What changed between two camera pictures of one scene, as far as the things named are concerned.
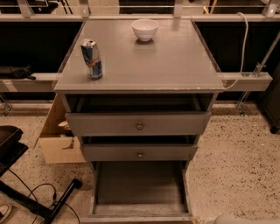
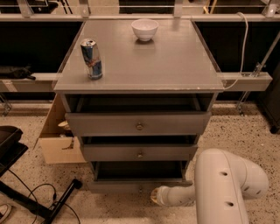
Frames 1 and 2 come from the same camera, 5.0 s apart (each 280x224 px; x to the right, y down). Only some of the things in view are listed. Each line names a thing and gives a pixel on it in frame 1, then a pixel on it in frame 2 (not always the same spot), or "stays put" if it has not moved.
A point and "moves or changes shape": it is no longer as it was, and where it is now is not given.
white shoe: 6,209 stays put
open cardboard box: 56,140 stays put
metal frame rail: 248,81 stays put
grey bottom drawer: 146,192 moves or changes shape
